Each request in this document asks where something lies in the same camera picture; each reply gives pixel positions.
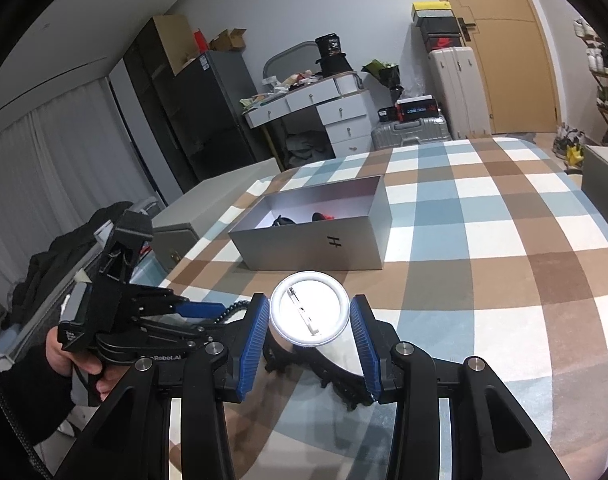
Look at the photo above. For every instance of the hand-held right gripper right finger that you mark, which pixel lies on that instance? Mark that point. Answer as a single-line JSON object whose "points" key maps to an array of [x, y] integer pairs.
{"points": [[364, 345]]}

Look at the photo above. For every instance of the flat silver suitcase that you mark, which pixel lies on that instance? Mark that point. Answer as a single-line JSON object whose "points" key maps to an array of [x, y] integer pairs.
{"points": [[409, 134]]}

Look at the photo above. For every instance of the upright silver suitcase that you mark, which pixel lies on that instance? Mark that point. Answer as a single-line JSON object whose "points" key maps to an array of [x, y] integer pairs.
{"points": [[456, 95]]}

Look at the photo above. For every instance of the black box with red ribbon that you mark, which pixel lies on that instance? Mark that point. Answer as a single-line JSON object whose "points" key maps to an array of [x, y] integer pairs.
{"points": [[416, 110]]}

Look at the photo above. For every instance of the grey arched mirror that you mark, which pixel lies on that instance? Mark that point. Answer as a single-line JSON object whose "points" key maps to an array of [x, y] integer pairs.
{"points": [[289, 60]]}

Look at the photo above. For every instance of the person's left hand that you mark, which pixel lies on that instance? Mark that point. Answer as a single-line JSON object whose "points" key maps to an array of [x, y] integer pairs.
{"points": [[58, 355]]}

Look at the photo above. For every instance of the clear plastic bag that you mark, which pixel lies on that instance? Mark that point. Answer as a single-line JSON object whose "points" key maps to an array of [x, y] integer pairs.
{"points": [[416, 90]]}

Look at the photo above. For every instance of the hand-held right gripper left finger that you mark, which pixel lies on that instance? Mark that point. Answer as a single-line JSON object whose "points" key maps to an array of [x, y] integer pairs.
{"points": [[251, 345]]}

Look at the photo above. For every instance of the black bag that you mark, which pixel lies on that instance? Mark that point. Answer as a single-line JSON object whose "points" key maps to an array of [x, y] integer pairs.
{"points": [[334, 65]]}

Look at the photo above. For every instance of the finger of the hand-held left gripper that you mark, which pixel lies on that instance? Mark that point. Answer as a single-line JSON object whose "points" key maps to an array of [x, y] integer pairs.
{"points": [[173, 326], [198, 309]]}

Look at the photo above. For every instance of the wooden shoe rack with shoes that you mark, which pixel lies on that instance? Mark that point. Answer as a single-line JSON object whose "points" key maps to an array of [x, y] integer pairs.
{"points": [[606, 85]]}

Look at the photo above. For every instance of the black refrigerator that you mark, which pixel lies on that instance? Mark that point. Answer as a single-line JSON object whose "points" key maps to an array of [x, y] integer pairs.
{"points": [[213, 120]]}

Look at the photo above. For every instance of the small black box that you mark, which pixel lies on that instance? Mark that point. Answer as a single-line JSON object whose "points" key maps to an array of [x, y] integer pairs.
{"points": [[386, 115]]}

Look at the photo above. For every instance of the black hair claw clip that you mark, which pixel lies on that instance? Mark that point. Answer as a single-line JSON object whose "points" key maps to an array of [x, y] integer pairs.
{"points": [[334, 380]]}

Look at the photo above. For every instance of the clutter of desk papers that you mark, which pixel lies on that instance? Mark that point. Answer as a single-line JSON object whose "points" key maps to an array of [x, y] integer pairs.
{"points": [[279, 90]]}

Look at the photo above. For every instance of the wooden door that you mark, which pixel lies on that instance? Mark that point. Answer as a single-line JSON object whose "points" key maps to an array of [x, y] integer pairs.
{"points": [[509, 70]]}

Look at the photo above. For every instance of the pile of sneakers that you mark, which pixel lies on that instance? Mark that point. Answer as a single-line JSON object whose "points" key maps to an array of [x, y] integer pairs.
{"points": [[569, 145]]}

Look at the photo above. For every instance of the white curtain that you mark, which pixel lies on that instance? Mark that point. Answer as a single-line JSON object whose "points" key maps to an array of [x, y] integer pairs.
{"points": [[58, 185]]}

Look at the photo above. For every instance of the tall dark wardrobe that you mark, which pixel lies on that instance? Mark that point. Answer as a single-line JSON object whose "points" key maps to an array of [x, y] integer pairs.
{"points": [[148, 75]]}

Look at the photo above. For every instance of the person's left forearm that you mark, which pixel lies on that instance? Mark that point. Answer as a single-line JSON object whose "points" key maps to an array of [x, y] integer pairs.
{"points": [[23, 405]]}

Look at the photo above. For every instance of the red paper bag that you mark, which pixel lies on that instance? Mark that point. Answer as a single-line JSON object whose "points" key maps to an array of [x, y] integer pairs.
{"points": [[200, 42]]}

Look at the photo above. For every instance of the white desk with drawers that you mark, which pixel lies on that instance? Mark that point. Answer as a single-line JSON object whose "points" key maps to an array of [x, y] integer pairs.
{"points": [[344, 120]]}

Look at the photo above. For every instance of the grey bedding pile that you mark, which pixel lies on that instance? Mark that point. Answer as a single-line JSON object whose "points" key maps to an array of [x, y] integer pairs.
{"points": [[306, 150]]}

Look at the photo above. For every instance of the black shoe box red logo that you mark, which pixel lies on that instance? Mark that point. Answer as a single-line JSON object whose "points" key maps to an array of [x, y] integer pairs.
{"points": [[440, 43]]}

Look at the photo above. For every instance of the black wrapped flower bouquet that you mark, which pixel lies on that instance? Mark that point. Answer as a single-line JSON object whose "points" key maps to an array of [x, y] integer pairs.
{"points": [[384, 72]]}

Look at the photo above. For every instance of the black clothing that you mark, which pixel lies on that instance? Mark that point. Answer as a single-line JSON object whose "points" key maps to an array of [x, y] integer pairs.
{"points": [[58, 260]]}

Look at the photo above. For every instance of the checked tablecloth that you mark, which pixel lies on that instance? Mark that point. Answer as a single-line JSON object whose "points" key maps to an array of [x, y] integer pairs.
{"points": [[484, 260]]}

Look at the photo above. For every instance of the grey cardboard box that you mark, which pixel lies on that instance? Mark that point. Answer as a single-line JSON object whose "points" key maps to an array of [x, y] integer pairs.
{"points": [[309, 250]]}

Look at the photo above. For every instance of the black printed box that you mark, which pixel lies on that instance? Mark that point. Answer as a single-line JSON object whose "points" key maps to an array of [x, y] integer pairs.
{"points": [[329, 46]]}

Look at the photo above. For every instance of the yellow lid shoe box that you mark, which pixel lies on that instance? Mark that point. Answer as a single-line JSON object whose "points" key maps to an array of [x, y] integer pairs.
{"points": [[431, 10]]}

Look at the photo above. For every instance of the open cardboard boxes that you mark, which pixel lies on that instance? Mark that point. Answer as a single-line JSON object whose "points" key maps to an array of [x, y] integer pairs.
{"points": [[228, 40]]}

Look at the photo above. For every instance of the white round badge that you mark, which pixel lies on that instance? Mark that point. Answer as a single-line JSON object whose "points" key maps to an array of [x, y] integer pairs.
{"points": [[309, 315]]}

